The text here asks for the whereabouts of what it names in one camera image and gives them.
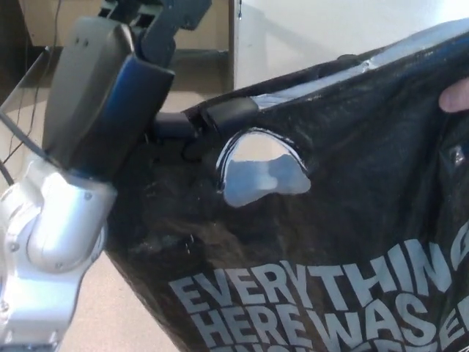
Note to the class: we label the person's bare hand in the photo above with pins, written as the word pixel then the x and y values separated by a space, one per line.
pixel 456 97

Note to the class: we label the dark furniture frame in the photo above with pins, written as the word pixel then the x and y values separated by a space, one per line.
pixel 11 36

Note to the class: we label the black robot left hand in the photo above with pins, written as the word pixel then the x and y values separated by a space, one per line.
pixel 99 95

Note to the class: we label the black printed plastic bag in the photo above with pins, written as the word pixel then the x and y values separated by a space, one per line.
pixel 329 165

